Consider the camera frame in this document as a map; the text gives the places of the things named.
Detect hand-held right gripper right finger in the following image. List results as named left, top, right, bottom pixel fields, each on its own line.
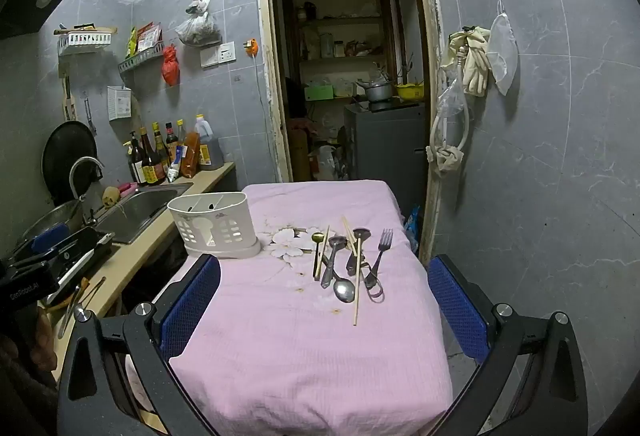
left=428, top=254, right=589, bottom=436

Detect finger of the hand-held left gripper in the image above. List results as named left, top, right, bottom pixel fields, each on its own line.
left=10, top=222, right=73, bottom=267
left=35, top=226, right=117, bottom=293

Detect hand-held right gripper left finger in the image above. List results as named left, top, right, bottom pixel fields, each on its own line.
left=57, top=254, right=223, bottom=436

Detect white plastic utensil holder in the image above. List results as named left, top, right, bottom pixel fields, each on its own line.
left=167, top=192, right=263, bottom=260

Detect silver fork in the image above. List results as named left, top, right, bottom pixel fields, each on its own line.
left=364, top=228, right=394, bottom=290

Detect wooden chopstick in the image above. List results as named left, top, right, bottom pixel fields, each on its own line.
left=352, top=237, right=362, bottom=327
left=341, top=215, right=359, bottom=257
left=316, top=225, right=331, bottom=281

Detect dark metal spoon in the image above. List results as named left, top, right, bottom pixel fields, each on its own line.
left=345, top=227, right=372, bottom=276

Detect large silver spoon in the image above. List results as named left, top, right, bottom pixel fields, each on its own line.
left=320, top=235, right=349, bottom=290

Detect gold spoon black handle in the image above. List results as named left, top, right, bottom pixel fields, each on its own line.
left=311, top=232, right=326, bottom=280

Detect person's left forearm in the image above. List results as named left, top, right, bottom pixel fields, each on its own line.
left=0, top=331, right=58, bottom=436

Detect person's left hand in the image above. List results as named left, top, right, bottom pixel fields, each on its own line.
left=31, top=308, right=57, bottom=373

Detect steel basin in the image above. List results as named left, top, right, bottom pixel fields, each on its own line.
left=17, top=200, right=85, bottom=243

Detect beige kitchen counter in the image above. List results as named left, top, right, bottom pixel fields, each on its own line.
left=47, top=162, right=237, bottom=367

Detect steel sink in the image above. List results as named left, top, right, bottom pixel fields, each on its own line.
left=94, top=182, right=194, bottom=245

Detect chrome faucet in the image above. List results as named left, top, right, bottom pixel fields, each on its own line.
left=68, top=156, right=106, bottom=219

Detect black frying pan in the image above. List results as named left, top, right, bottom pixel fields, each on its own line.
left=42, top=120, right=99, bottom=208

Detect blue packet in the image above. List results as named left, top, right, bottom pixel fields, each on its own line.
left=403, top=205, right=420, bottom=253

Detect row of sauce bottles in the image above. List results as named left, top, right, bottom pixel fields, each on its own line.
left=125, top=118, right=203, bottom=187

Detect pink floral printed cloth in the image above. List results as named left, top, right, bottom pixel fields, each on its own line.
left=125, top=180, right=454, bottom=436

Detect hanging metal kitchen tool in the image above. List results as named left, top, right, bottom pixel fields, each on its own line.
left=83, top=96, right=98, bottom=137

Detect hanging wooden kitchen tool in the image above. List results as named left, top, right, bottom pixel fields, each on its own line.
left=61, top=70, right=77, bottom=123

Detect knotted beige rag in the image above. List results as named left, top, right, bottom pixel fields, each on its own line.
left=425, top=144, right=467, bottom=178

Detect brown oil jug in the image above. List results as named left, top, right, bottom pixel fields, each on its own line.
left=193, top=114, right=225, bottom=172

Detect grey appliance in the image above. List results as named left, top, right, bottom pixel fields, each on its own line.
left=343, top=101, right=427, bottom=218

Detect brown cardboard box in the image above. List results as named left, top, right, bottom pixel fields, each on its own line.
left=289, top=126, right=312, bottom=183

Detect white plastic container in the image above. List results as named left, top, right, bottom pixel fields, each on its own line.
left=316, top=145, right=337, bottom=180

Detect red plastic bag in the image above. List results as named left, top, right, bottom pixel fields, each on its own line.
left=161, top=44, right=181, bottom=87

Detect crumpled clear plastic bag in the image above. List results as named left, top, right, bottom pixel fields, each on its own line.
left=439, top=70, right=469, bottom=118

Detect red seasoning packet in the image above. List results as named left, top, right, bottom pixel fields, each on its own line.
left=137, top=21, right=162, bottom=53

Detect yellow bowl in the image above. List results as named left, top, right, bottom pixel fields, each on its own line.
left=395, top=82, right=425, bottom=101

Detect aluminium pot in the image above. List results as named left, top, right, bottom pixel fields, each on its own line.
left=355, top=79, right=394, bottom=105

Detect green box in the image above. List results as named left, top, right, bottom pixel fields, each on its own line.
left=303, top=84, right=335, bottom=102

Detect clear hanging plastic bag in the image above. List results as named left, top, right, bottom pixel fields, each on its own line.
left=174, top=0, right=223, bottom=48

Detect cream rubber gloves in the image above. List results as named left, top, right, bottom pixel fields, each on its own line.
left=446, top=26, right=493, bottom=98

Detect wooden shelf unit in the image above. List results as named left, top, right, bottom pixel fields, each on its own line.
left=280, top=0, right=397, bottom=103

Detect white wall box holder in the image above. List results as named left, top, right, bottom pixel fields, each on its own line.
left=107, top=85, right=132, bottom=121

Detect white hose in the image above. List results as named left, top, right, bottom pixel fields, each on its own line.
left=426, top=50, right=472, bottom=169

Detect metal wall shelf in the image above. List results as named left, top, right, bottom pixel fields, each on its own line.
left=118, top=43, right=165, bottom=75

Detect white wall basket rack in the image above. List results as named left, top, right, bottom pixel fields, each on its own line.
left=55, top=23, right=119, bottom=57

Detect white power cable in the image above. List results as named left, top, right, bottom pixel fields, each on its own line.
left=254, top=55, right=277, bottom=169

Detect white wall socket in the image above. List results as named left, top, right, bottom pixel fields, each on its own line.
left=200, top=42, right=237, bottom=69

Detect worn door frame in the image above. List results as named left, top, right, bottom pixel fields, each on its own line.
left=254, top=0, right=447, bottom=263

